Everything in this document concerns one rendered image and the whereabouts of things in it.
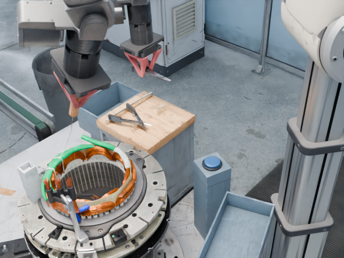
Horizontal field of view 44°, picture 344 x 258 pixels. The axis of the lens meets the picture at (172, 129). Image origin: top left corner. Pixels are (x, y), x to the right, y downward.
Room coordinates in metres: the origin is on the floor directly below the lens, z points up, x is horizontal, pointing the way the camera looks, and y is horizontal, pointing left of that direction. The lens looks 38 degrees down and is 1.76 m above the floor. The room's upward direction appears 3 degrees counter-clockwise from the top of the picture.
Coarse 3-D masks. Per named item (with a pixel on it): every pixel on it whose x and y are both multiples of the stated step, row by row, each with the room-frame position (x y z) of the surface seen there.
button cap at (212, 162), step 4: (212, 156) 0.80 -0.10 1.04; (204, 160) 0.78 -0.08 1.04; (208, 160) 0.78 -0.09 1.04; (212, 160) 0.78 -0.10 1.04; (216, 160) 0.78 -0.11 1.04; (204, 164) 0.78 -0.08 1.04; (208, 164) 0.77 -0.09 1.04; (212, 164) 0.77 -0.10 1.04; (216, 164) 0.77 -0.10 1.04; (212, 168) 0.76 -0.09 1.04
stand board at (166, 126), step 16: (112, 112) 0.98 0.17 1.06; (128, 112) 0.98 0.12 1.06; (144, 112) 0.97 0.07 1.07; (176, 112) 0.96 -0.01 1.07; (112, 128) 0.90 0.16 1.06; (128, 128) 0.90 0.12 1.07; (160, 128) 0.89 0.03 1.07; (176, 128) 0.89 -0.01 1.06; (144, 144) 0.83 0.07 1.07; (160, 144) 0.84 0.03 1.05
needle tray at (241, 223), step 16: (224, 208) 0.63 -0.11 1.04; (240, 208) 0.64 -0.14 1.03; (256, 208) 0.62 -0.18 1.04; (272, 208) 0.60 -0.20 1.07; (224, 224) 0.60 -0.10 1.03; (240, 224) 0.59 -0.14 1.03; (256, 224) 0.59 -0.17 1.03; (208, 240) 0.54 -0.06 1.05; (224, 240) 0.55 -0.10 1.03; (240, 240) 0.55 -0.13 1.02; (256, 240) 0.55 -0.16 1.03; (208, 256) 0.52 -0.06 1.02; (224, 256) 0.51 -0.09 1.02; (240, 256) 0.51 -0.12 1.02; (256, 256) 0.48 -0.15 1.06
